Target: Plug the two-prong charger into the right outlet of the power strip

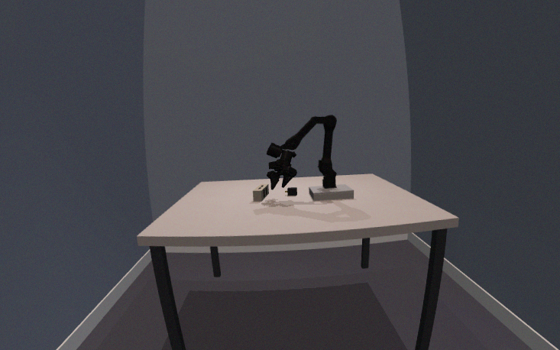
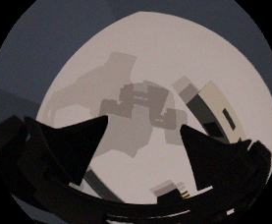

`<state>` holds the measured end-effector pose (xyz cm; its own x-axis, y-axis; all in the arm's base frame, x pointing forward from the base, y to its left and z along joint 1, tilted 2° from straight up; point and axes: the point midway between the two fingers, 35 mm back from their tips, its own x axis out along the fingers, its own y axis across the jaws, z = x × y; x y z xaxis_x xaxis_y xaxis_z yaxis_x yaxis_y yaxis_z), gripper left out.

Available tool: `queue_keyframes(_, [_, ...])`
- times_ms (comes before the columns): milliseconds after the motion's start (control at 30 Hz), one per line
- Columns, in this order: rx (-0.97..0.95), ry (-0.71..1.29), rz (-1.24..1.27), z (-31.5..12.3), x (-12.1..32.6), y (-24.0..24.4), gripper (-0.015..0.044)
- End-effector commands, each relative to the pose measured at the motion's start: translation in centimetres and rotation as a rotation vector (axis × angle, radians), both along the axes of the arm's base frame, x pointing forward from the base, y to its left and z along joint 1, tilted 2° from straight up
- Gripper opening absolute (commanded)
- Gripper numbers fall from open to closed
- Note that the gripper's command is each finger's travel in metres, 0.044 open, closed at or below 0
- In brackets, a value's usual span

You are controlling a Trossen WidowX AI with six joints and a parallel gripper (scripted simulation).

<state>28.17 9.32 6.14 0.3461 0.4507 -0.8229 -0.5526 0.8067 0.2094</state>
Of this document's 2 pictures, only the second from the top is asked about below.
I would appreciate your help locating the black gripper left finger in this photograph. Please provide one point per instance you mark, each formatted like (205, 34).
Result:
(73, 146)

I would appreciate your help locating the black two-prong charger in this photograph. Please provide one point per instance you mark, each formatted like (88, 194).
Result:
(173, 195)

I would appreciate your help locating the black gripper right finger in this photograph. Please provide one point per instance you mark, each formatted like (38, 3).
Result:
(208, 156)

